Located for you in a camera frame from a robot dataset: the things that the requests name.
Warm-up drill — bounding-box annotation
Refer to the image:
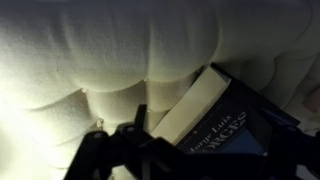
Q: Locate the black book with blue cover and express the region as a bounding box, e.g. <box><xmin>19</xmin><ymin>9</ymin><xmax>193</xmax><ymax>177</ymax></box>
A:
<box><xmin>149</xmin><ymin>62</ymin><xmax>301</xmax><ymax>158</ymax></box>

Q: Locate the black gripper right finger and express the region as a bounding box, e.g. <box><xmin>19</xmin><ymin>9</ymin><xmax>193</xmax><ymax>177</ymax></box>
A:
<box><xmin>244</xmin><ymin>103</ymin><xmax>320</xmax><ymax>180</ymax></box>

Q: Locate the cream tufted mattress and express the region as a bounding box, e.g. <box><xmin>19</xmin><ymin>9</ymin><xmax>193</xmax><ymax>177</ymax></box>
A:
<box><xmin>0</xmin><ymin>0</ymin><xmax>320</xmax><ymax>180</ymax></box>

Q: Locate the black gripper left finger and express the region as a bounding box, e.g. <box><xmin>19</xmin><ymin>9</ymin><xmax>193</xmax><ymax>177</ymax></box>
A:
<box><xmin>63</xmin><ymin>103</ymin><xmax>158</xmax><ymax>180</ymax></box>

